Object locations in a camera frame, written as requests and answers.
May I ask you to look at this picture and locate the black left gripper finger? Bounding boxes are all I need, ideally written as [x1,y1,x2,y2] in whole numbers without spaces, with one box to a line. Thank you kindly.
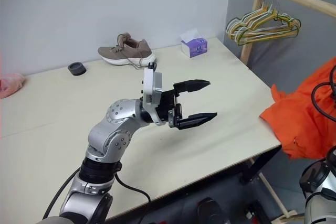
[173,79,212,97]
[175,112,218,131]

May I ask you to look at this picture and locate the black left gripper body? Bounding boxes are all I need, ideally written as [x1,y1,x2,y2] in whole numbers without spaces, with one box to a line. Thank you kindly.
[156,89,184,129]

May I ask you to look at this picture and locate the orange shorts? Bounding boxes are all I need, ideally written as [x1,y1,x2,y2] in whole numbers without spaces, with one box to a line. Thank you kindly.
[259,57,336,161]

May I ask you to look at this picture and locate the purple tissue box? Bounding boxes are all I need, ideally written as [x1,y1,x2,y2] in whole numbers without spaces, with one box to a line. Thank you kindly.
[180,27,209,59]

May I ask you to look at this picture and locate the brown sneaker with white sole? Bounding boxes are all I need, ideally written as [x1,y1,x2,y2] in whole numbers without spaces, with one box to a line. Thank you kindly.
[98,32,158,69]

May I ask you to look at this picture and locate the dark rounded shape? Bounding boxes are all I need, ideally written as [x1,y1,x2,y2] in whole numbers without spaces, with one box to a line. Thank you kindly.
[196,197,224,224]

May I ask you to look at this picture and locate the black round container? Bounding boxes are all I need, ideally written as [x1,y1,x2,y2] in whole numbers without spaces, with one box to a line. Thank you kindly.
[67,62,87,78]

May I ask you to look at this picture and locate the pink cloth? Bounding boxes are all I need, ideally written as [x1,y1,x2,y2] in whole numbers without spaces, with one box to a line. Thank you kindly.
[0,72,26,100]

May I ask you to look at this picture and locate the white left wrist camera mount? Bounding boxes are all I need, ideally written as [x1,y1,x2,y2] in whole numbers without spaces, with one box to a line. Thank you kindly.
[140,62,165,126]

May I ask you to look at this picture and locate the black table frame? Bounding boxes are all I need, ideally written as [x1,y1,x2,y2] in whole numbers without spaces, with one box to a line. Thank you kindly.
[238,147,283,186]

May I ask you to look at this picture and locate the bunch of wire hangers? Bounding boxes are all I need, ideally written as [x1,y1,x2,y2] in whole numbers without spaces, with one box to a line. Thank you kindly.
[230,0,299,41]

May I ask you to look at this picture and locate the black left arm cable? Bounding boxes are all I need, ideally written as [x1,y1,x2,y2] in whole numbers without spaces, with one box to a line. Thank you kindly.
[41,167,152,221]

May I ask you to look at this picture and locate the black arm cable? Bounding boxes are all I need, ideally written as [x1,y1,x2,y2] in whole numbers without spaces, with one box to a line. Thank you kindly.
[41,167,152,221]
[311,65,336,124]

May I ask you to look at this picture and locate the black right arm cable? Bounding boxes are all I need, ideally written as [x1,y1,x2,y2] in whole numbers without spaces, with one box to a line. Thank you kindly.
[311,65,336,124]

